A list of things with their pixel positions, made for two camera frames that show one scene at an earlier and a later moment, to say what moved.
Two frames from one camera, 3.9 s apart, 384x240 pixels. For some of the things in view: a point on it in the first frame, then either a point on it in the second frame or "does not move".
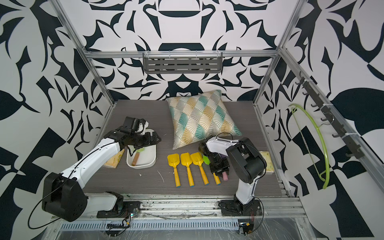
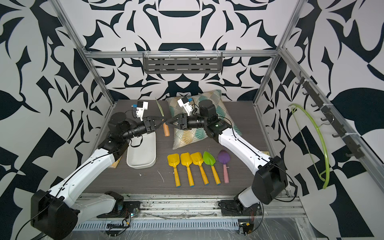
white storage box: [147, 158] does not move
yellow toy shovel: [197, 159] does not move
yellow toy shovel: [174, 160] does not move
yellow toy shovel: [186, 160] does not move
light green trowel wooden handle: [137, 156] to [165, 125]
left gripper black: [149, 141] to [151, 125]
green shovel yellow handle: [207, 160] does not move
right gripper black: [224, 168] to [184, 123]
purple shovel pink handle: [224, 174] does not move
